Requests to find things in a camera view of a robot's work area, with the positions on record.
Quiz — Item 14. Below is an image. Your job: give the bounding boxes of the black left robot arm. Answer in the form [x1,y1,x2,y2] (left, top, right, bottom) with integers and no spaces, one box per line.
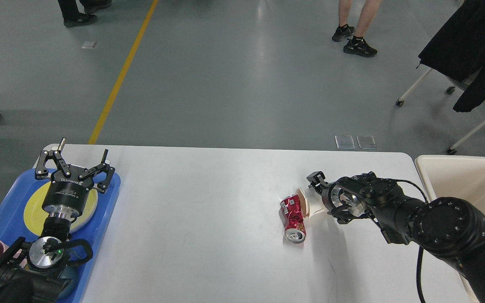
[0,138,115,303]

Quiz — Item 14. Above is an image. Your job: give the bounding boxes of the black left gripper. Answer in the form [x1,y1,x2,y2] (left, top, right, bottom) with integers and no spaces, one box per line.
[34,137,116,219]

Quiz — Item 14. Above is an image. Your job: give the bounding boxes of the person in white shorts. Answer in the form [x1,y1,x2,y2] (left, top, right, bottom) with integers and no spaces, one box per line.
[331,0,382,58]

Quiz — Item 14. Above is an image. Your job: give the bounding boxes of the white paper cup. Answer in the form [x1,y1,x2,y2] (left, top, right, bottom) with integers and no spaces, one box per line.
[295,188,329,218]

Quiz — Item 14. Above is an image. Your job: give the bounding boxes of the walking person's legs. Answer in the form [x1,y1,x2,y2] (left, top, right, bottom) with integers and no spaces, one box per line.
[58,0,112,28]

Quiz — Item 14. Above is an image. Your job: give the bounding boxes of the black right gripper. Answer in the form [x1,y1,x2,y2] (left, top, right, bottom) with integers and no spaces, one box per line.
[306,171,367,224]

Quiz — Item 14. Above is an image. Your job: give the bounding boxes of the crushed red soda can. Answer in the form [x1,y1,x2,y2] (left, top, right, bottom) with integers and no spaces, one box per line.
[280,194,306,244]

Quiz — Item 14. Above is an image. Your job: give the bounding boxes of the yellow plastic plate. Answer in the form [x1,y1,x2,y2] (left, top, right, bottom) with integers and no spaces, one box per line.
[24,184,99,236]

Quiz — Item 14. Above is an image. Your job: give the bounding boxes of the beige plastic bin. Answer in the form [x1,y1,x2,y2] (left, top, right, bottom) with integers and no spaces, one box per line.
[415,155,485,303]

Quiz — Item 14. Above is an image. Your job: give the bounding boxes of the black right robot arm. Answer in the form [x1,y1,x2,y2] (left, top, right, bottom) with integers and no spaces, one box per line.
[307,171,485,303]

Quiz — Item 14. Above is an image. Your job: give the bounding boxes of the blue plastic tray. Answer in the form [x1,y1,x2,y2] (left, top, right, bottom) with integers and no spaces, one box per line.
[0,169,121,303]

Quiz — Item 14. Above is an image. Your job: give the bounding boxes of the black jacket on chair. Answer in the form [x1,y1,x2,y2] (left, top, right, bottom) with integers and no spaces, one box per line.
[419,0,485,112]

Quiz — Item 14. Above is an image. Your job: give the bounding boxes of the clear plastic piece on floor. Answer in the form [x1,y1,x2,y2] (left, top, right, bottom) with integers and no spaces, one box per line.
[335,135,356,150]

